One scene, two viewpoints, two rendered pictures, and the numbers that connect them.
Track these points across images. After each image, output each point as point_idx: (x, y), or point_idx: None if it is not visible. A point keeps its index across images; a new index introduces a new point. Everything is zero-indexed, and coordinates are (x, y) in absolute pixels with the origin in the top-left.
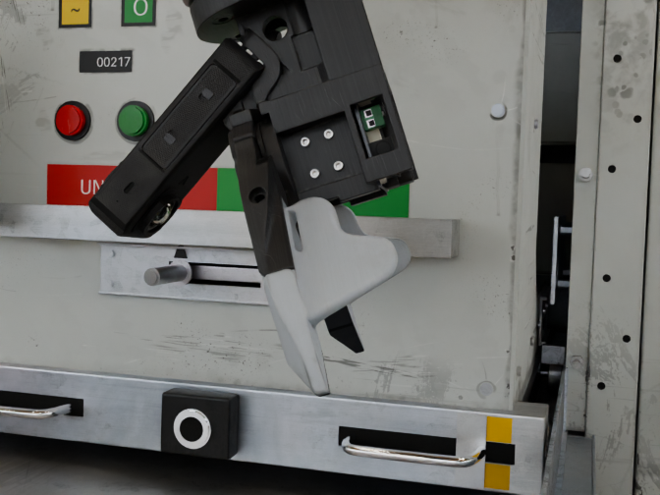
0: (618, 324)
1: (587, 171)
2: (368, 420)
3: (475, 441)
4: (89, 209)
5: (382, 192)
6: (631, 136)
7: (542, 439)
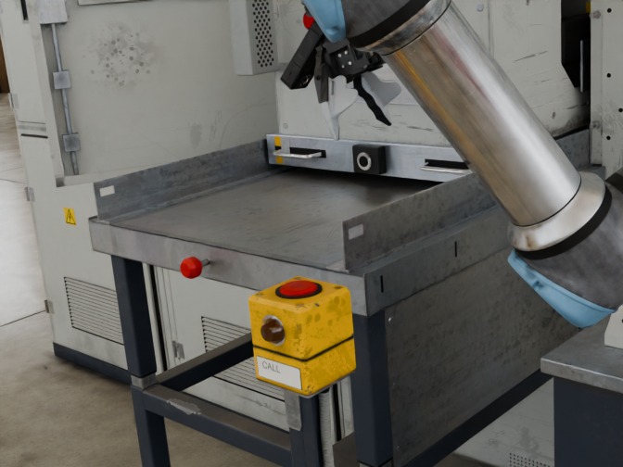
0: (616, 102)
1: (591, 13)
2: (436, 156)
3: None
4: None
5: (378, 67)
6: None
7: None
